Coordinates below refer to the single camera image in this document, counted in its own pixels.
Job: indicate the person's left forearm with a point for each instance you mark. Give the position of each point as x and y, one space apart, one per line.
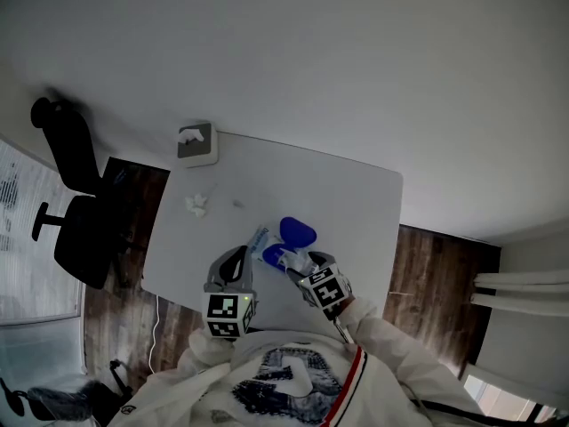
204 349

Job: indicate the black office chair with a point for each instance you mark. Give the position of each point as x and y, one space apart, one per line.
84 238
66 400

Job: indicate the white vertical pipe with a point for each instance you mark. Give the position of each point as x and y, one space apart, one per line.
520 305
520 279

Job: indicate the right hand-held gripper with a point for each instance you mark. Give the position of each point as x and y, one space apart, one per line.
326 289

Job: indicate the crumpled white tissue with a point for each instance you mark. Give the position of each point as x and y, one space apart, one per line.
196 205

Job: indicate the frosted ribbed glass panel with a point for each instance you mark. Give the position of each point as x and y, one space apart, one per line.
35 260

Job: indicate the white table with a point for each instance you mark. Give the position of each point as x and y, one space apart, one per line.
311 185

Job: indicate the white grey tissue box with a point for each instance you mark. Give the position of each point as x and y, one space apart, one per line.
195 147

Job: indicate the white printed sweatshirt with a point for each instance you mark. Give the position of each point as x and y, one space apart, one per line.
289 385

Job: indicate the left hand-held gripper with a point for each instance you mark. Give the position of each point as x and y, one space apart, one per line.
226 311

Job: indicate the black framed window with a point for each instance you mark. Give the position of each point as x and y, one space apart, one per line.
498 400

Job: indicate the plastic wipes packet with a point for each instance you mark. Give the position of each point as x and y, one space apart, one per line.
297 231

